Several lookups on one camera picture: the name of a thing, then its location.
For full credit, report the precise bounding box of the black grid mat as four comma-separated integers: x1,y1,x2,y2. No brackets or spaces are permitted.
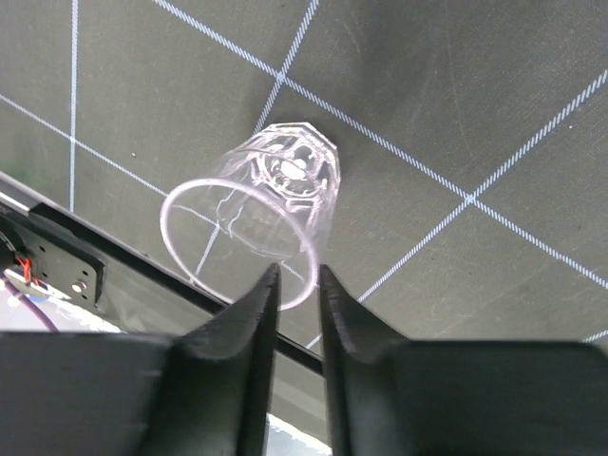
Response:
1,1,607,343

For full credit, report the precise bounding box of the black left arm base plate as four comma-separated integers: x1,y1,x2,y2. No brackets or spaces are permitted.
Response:
16,217,105,310

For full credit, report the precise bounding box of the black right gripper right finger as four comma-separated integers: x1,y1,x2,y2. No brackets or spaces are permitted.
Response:
319,266,607,455

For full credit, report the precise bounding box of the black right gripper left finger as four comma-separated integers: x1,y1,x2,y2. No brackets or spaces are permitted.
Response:
1,265,280,455

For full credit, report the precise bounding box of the clear faceted glass cup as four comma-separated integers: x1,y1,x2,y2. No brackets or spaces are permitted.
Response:
160,122,341,311

